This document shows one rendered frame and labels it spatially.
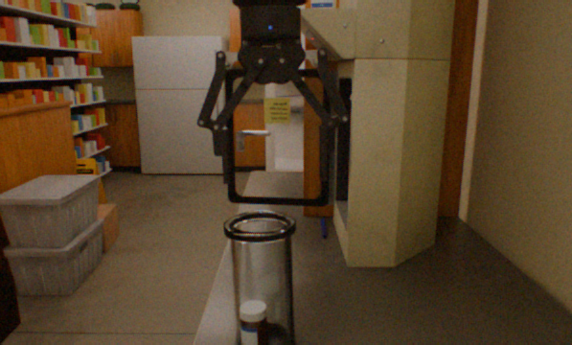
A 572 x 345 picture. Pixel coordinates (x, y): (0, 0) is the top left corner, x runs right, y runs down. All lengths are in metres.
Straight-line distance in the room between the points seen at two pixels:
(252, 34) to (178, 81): 5.47
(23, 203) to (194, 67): 3.47
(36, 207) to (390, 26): 2.45
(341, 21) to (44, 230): 2.44
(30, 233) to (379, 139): 2.48
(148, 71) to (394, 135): 5.28
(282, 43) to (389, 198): 0.56
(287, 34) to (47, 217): 2.58
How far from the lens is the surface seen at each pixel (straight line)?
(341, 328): 0.84
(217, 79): 0.57
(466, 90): 1.43
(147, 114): 6.14
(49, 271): 3.14
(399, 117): 1.00
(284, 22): 0.55
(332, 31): 0.97
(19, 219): 3.09
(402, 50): 0.99
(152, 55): 6.08
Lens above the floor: 1.39
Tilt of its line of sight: 14 degrees down
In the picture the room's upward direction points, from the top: straight up
